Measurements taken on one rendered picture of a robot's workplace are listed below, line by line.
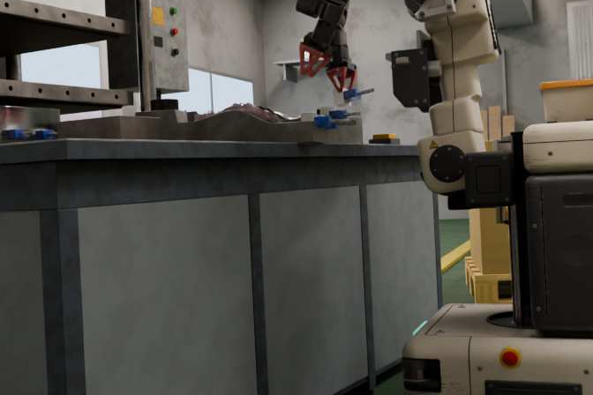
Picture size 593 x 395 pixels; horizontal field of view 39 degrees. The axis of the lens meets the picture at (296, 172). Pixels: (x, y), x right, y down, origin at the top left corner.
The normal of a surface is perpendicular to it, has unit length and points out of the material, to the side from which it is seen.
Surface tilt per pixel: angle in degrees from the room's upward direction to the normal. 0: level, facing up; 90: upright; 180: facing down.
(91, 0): 90
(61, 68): 90
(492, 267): 90
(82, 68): 90
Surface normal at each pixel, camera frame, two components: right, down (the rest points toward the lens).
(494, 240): -0.11, 0.00
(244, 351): 0.86, -0.04
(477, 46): -0.33, 0.01
